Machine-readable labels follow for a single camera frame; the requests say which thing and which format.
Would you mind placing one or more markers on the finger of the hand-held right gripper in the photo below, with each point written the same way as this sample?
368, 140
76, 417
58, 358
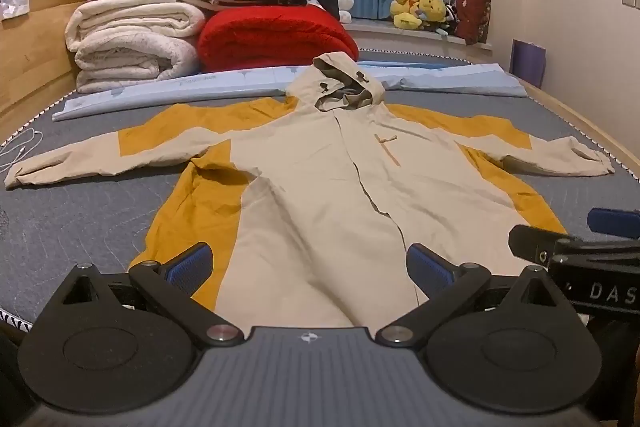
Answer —
542, 244
612, 221

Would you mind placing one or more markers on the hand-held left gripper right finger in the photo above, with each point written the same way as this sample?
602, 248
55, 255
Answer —
429, 268

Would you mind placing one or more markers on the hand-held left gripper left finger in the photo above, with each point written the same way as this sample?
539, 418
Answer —
191, 265

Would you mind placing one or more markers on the beige and yellow hooded jacket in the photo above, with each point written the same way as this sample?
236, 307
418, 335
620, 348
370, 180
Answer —
310, 187

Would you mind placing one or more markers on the grey mattress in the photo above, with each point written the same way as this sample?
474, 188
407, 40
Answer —
75, 217

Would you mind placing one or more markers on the purple box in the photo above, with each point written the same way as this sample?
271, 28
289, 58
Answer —
528, 63

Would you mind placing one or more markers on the light blue folded sheet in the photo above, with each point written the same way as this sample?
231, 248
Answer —
200, 84

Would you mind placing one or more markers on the white folded quilt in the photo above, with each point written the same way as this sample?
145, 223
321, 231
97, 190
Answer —
130, 47

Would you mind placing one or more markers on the grey window seat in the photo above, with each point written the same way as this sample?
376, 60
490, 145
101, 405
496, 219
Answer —
400, 39

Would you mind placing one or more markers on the dark red cushion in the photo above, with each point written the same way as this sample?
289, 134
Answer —
472, 14

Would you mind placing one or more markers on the red fleece blanket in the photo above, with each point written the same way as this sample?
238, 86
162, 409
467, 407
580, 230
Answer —
270, 37

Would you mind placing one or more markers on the yellow plush toy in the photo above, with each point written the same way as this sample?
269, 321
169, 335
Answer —
406, 9
433, 9

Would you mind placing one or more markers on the white plush toy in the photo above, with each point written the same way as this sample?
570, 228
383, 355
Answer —
346, 4

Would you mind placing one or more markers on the white tissue pack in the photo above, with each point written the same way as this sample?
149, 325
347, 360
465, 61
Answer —
14, 6

